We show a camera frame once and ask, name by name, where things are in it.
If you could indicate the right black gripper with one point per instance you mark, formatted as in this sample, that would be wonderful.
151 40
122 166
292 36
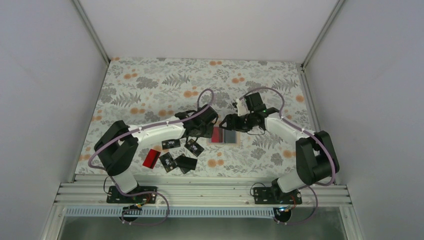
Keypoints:
230 126

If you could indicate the red card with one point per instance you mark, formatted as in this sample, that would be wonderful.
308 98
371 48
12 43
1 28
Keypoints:
217 135
151 158

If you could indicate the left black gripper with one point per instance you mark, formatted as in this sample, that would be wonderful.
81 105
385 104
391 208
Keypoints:
208 132

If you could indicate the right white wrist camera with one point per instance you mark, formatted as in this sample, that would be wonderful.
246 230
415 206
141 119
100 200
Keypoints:
241 109

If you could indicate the black VIP card lower-left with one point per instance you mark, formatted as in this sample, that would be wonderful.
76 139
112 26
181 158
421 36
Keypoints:
168 162

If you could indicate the black VIP card top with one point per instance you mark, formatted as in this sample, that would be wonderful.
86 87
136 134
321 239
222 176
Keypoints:
170 144

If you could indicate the black card bottom centre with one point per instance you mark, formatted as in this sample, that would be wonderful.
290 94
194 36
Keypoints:
184 170

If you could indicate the plain black card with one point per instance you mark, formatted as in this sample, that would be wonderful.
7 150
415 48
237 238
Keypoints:
185 162
230 137

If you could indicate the black card small top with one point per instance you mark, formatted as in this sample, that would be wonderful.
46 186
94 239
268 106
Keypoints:
194 147

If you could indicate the grey cable duct strip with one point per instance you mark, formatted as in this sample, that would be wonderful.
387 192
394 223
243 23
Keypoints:
173 212

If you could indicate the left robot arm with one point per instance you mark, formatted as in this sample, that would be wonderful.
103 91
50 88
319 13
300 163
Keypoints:
117 147

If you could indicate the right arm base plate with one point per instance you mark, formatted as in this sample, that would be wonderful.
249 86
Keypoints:
274 196

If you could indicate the aluminium rail frame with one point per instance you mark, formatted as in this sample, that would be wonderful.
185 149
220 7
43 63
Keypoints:
192 191

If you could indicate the floral table mat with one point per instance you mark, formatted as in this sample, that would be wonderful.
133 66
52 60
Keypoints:
141 90

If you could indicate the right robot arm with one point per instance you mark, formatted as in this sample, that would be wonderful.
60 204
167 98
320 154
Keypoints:
315 162

